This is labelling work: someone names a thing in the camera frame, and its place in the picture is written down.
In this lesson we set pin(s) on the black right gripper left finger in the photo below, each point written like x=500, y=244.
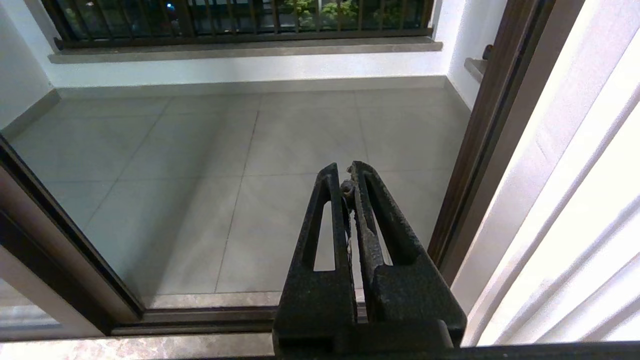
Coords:
x=312, y=300

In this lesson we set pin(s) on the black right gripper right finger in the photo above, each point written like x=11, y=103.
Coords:
x=405, y=295

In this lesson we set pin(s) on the sliding glass door brown frame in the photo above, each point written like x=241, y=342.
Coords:
x=75, y=250

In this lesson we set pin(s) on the dark metal floor track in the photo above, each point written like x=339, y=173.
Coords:
x=200, y=320

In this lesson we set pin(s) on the dark brown door jamb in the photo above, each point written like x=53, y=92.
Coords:
x=480, y=150

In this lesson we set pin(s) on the white pleated curtain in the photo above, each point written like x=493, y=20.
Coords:
x=575, y=200

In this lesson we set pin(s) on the long grey stone sill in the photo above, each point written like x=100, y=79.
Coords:
x=250, y=50

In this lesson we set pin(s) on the long black balcony railing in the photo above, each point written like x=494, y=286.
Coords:
x=240, y=36

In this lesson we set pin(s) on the green leafy tree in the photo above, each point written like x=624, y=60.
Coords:
x=345, y=10

